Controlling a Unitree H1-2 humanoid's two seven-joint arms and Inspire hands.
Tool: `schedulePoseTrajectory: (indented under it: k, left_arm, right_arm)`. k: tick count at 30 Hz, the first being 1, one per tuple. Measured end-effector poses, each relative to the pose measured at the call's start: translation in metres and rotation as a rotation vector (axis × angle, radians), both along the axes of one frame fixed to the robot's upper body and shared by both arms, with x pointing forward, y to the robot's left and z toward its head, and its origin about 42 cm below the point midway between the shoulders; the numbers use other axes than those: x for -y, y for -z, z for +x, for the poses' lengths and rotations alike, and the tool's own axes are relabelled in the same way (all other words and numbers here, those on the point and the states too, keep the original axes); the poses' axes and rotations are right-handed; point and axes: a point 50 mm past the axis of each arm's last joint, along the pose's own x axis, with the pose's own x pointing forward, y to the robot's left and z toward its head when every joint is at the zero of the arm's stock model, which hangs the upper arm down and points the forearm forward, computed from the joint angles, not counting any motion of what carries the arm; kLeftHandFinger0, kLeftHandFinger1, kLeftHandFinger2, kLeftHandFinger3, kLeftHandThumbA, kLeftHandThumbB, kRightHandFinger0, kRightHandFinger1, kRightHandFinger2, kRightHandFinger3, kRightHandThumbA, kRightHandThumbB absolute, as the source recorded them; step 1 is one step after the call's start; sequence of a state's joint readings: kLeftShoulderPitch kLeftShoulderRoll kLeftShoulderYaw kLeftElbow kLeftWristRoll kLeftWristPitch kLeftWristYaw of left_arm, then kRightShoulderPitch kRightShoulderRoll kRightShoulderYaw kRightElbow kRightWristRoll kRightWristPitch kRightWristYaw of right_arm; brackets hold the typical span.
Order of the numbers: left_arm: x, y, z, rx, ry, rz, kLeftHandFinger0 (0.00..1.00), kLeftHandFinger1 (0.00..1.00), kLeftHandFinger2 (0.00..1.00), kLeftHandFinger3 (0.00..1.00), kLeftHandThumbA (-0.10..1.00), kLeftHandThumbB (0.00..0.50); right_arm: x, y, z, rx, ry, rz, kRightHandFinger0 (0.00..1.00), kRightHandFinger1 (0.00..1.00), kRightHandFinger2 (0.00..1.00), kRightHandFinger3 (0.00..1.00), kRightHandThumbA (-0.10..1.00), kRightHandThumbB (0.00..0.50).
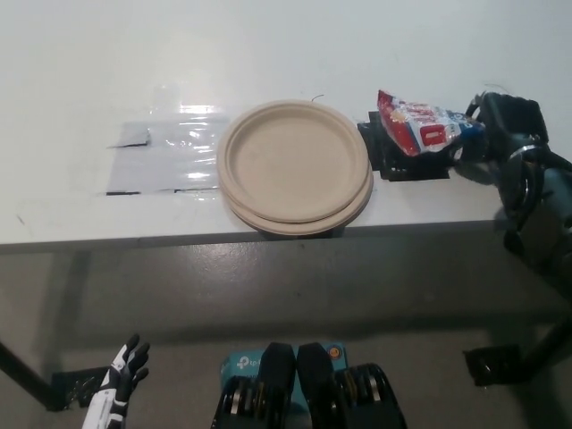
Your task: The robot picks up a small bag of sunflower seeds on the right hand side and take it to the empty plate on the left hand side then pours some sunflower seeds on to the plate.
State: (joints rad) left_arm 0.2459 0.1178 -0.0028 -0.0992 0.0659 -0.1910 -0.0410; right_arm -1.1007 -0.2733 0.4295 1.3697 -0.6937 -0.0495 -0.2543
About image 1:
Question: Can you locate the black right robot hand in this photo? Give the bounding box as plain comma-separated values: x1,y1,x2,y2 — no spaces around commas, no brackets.
451,91,549,183

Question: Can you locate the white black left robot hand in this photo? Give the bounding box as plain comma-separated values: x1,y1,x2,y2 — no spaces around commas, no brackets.
103,333,151,415

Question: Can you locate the red blue sunflower seed bag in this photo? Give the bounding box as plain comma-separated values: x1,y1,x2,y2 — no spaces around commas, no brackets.
377,88,488,157

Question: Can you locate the beige paper plate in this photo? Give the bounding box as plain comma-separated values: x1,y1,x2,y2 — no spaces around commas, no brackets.
216,100,372,223
218,169,375,234

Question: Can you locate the black floor tape patch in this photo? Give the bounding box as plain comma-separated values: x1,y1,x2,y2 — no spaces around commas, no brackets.
49,366,111,411
462,344,522,386

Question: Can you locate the teal tp-link box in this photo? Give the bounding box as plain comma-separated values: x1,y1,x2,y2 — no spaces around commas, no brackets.
218,341,349,415

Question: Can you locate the clear plastic sheet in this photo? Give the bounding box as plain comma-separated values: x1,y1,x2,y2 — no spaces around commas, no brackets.
105,121,231,197

